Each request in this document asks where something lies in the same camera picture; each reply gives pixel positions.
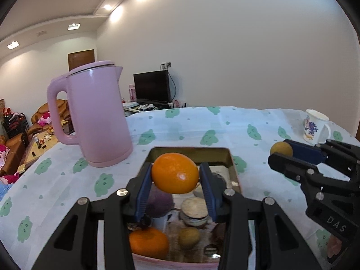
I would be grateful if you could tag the white printed mug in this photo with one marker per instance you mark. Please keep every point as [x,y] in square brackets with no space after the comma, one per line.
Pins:
[310,126]

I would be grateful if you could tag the tall pink box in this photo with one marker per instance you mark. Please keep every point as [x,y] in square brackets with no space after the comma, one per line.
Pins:
[132,91]

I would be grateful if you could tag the small orange mandarin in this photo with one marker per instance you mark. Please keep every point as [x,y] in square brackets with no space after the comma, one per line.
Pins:
[174,173]

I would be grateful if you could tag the white wall socket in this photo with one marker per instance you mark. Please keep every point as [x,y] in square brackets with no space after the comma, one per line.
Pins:
[166,65]

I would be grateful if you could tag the pink flower ornament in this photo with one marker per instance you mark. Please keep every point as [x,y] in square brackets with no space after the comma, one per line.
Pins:
[176,102]

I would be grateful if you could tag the round ceiling spotlight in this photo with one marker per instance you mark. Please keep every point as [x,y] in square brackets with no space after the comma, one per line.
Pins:
[107,6]

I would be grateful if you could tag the large orange mandarin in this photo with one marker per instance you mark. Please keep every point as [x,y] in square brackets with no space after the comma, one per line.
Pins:
[149,243]

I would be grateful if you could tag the brown wooden room door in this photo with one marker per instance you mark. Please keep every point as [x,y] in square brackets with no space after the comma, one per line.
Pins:
[81,59]

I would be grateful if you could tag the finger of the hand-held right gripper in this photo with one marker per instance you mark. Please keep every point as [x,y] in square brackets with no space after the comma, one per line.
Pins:
[287,164]
[303,150]

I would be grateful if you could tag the square ceiling light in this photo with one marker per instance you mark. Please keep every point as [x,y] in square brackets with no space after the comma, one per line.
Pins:
[13,45]
[73,26]

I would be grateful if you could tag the tan longan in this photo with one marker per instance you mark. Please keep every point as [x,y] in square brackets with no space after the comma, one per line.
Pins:
[281,148]
[189,237]

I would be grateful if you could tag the low television stand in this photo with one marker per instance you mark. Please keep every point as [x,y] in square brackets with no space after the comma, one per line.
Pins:
[132,112]

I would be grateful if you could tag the wooden coffee table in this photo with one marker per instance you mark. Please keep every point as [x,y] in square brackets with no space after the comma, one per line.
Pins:
[36,149]

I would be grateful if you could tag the rack with red clothes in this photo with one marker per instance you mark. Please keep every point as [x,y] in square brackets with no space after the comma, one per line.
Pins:
[12,118]

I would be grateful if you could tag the flat white box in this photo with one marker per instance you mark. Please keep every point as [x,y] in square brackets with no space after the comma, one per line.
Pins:
[130,104]

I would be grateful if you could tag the pink biscuit tin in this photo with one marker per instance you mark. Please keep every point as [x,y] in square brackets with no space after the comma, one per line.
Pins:
[191,152]

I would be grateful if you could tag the pink electric kettle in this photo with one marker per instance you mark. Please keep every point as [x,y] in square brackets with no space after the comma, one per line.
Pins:
[98,118]

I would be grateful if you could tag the black television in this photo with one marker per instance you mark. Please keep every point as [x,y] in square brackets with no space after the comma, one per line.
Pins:
[152,87]

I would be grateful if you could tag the brown wooden sofa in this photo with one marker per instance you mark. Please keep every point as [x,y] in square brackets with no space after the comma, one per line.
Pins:
[11,152]

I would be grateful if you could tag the round purple passion fruit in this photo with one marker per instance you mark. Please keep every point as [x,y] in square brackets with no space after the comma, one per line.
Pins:
[157,204]

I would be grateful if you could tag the brown wooden armchair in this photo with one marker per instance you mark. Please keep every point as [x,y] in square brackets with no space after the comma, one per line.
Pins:
[42,111]

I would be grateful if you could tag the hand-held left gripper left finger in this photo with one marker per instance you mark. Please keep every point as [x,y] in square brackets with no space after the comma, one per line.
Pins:
[142,194]

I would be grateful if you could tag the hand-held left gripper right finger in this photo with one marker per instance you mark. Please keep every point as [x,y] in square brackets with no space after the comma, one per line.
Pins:
[208,194]

